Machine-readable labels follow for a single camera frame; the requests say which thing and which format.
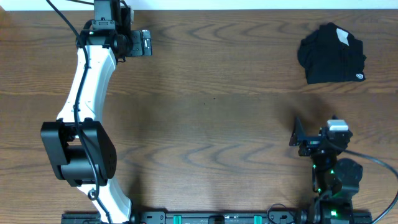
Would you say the black shorts garment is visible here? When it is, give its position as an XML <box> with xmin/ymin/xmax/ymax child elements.
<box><xmin>297</xmin><ymin>22</ymin><xmax>366</xmax><ymax>85</ymax></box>

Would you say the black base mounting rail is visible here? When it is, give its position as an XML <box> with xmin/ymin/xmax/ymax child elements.
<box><xmin>60</xmin><ymin>210</ymin><xmax>372</xmax><ymax>224</ymax></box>

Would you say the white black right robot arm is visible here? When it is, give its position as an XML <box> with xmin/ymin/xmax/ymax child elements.
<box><xmin>289</xmin><ymin>116</ymin><xmax>363</xmax><ymax>223</ymax></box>

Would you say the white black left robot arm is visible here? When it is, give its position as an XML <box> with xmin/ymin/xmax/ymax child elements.
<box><xmin>40</xmin><ymin>0</ymin><xmax>152</xmax><ymax>223</ymax></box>

